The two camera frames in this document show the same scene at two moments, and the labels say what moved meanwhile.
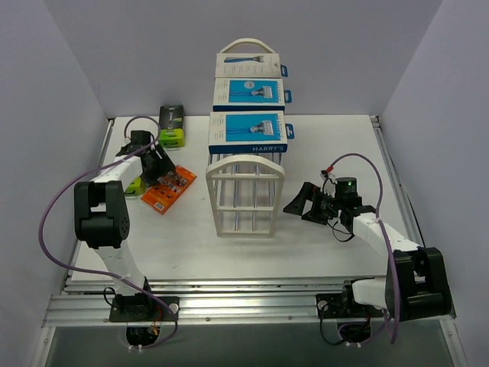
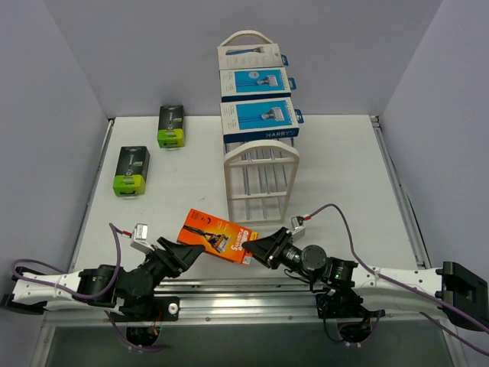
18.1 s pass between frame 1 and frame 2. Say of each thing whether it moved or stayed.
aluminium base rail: stayed
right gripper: moved
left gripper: moved
